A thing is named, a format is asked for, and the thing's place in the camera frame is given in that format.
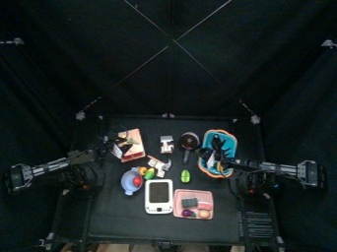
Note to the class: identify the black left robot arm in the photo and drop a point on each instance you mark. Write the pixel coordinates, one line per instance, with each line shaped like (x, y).
(48, 167)

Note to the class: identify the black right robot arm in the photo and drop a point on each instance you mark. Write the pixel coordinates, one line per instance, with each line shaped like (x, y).
(285, 168)

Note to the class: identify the dark green sushi block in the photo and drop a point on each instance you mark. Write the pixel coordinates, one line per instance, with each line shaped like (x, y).
(189, 202)

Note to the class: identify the red and white sushi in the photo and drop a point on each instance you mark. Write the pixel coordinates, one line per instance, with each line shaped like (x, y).
(204, 205)

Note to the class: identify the dark toy frying pan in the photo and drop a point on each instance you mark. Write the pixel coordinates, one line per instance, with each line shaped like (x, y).
(190, 141)

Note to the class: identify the yellow toy food piece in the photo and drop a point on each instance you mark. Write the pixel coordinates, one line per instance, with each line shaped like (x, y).
(142, 170)

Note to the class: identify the white toy hammer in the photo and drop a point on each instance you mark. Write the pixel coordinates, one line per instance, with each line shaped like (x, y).
(158, 163)

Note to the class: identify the green toy vegetable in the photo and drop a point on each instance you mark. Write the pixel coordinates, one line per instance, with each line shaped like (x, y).
(150, 174)

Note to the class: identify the red toy tomato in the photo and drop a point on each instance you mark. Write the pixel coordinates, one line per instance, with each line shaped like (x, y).
(138, 181)

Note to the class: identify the blue toy strainer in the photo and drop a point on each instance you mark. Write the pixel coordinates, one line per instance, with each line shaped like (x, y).
(130, 183)

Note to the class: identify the pink tray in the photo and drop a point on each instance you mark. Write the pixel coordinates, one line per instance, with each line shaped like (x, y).
(194, 198)

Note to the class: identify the white toy tablet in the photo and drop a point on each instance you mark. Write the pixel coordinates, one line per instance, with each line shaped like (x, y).
(158, 196)

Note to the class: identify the orange toy ball food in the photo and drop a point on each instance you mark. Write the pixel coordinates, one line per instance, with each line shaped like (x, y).
(204, 213)

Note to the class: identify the purple toy eggplant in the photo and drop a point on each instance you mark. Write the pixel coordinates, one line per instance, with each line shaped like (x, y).
(189, 213)

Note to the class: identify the metal frame corner bracket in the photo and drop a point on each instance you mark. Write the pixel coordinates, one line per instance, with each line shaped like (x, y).
(18, 41)
(328, 43)
(256, 119)

